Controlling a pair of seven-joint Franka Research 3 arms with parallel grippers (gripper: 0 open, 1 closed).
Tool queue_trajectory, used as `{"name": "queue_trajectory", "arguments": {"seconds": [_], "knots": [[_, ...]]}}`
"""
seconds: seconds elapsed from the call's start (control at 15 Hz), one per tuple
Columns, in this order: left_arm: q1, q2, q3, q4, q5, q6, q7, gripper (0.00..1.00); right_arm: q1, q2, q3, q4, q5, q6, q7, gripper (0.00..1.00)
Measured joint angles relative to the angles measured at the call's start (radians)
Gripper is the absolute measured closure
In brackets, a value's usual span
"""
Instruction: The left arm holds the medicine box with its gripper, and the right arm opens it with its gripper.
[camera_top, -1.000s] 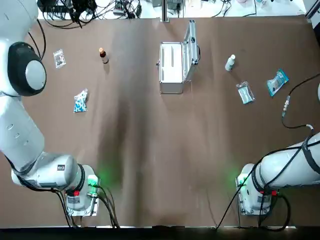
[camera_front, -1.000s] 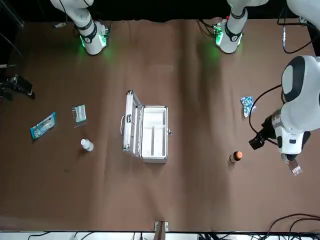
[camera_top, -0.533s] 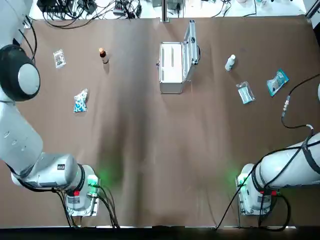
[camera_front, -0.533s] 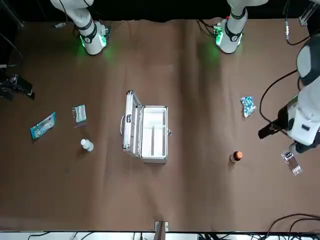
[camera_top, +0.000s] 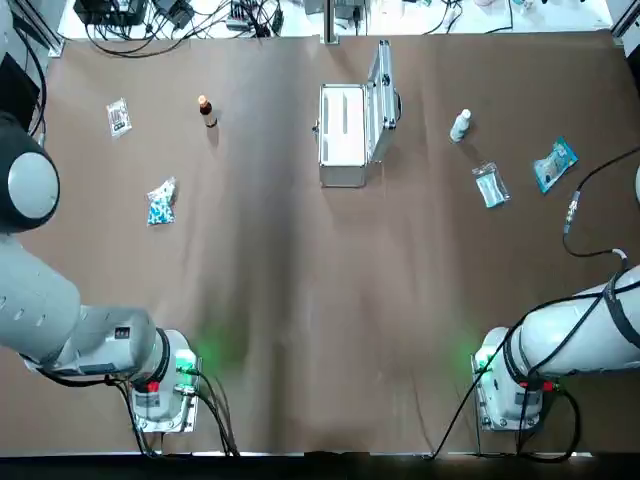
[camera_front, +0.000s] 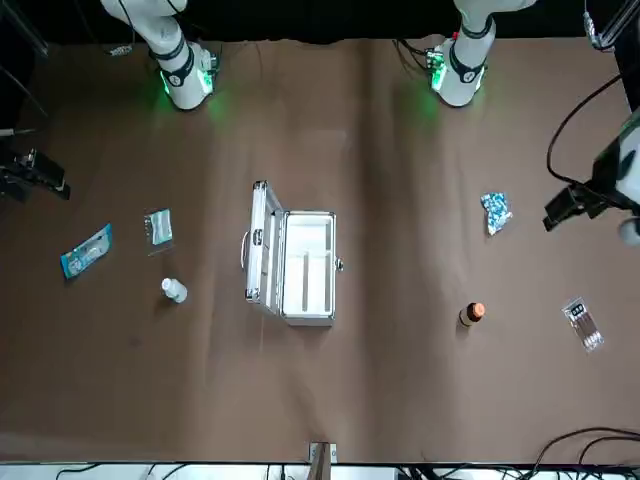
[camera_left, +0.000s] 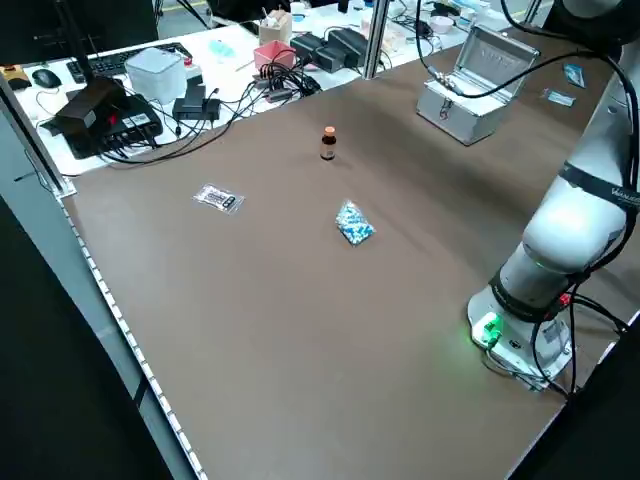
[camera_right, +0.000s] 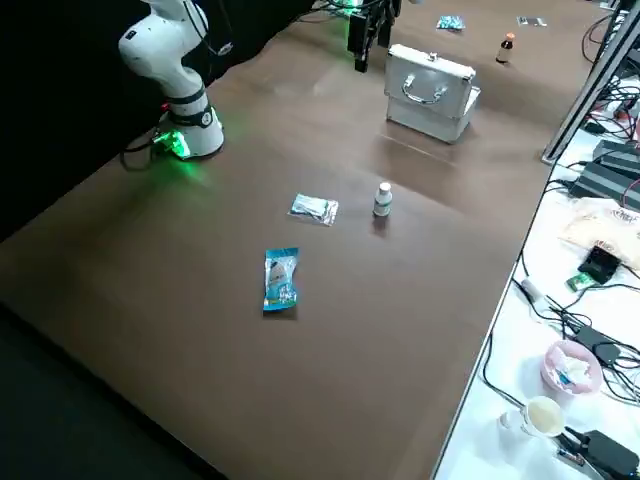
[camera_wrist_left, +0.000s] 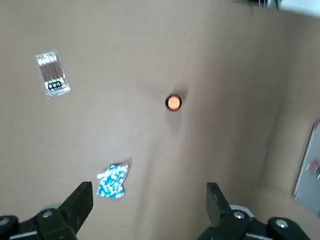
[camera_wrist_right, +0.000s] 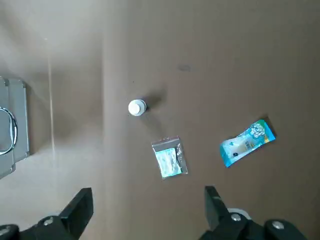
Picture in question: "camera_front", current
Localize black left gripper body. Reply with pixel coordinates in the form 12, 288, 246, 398
582, 143, 632, 217

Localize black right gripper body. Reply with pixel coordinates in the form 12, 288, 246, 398
0, 164, 29, 204

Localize silver aluminium medicine box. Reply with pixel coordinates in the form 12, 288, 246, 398
241, 179, 346, 329

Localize blue white pill packet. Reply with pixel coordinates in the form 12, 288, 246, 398
480, 191, 514, 237

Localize blue snack packet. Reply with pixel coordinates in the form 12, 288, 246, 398
59, 223, 114, 281

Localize clear packet dark strips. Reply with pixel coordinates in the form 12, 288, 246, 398
560, 295, 605, 354

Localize clear silver zip bag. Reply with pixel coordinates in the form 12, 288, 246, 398
143, 209, 176, 258

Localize brown bottle orange cap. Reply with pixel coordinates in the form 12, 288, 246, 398
458, 301, 487, 329

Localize white plastic bottle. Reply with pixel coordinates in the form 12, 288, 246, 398
160, 277, 190, 305

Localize aluminium frame bar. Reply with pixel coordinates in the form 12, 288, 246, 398
582, 0, 640, 50

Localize black left base cables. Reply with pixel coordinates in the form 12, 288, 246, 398
393, 37, 437, 82

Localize black cable bundle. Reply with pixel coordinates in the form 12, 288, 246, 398
529, 426, 640, 480

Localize aluminium frame post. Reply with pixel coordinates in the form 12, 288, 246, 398
308, 441, 339, 480

